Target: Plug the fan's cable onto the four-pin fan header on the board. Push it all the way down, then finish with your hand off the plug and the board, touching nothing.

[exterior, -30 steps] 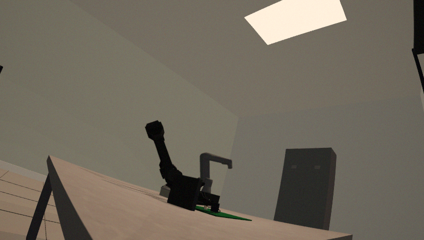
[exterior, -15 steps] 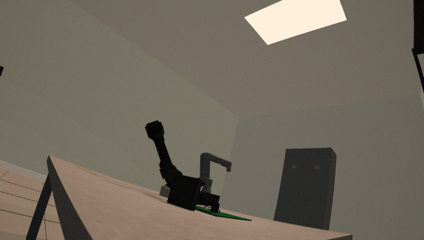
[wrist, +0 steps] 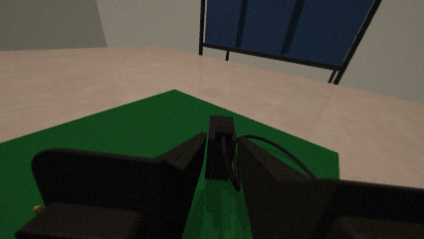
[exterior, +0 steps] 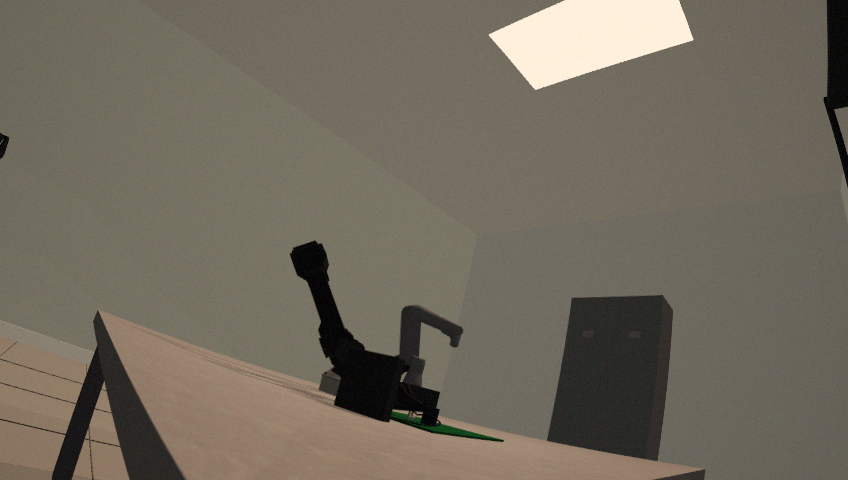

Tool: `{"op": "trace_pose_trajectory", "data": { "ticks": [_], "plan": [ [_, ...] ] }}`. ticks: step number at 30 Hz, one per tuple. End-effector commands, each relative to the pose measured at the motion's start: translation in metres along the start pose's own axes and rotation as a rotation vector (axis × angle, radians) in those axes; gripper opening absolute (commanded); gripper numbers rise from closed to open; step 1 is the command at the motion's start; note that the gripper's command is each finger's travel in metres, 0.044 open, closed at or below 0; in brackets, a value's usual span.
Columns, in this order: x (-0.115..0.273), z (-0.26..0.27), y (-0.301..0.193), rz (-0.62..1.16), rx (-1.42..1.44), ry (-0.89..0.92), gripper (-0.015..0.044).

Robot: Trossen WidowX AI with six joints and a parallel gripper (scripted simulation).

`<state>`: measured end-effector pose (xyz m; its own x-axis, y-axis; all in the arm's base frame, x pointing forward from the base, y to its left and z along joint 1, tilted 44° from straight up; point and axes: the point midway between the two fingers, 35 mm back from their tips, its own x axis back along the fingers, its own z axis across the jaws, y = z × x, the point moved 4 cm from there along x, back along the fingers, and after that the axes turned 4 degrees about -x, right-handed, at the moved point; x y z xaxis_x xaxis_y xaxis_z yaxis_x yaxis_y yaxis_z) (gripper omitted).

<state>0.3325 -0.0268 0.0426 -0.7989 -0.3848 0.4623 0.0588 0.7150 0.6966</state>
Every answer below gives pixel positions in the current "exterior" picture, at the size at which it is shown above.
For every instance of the green circuit board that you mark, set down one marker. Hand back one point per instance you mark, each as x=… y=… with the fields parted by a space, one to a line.
x=442 y=429

